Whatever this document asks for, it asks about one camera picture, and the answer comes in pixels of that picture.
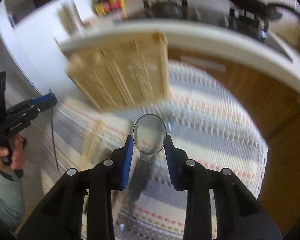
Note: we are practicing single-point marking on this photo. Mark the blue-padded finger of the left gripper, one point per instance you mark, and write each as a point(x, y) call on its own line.
point(45, 102)

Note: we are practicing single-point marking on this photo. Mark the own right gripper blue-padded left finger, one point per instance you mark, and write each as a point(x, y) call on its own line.
point(59, 213)

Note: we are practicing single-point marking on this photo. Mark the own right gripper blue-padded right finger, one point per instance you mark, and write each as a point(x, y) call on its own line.
point(239, 215)

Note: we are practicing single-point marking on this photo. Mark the metal spoon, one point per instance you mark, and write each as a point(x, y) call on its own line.
point(149, 136)

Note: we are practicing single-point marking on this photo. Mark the light green sleeve forearm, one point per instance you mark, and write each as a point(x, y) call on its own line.
point(12, 203)

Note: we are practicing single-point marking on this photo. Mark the beige woven utensil basket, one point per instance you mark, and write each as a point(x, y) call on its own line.
point(121, 71)

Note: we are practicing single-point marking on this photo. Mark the steel thermos flask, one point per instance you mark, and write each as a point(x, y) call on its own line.
point(70, 19)

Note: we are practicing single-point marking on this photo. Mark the striped woven table mat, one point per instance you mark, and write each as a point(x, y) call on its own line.
point(203, 119)

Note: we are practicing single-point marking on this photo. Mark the dark soy sauce bottle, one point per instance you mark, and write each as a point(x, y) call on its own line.
point(99, 8)

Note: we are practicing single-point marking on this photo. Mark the black gas stove top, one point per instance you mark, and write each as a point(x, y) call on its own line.
point(240, 22)

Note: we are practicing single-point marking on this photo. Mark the black wok with lid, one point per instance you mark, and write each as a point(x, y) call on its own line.
point(264, 10)

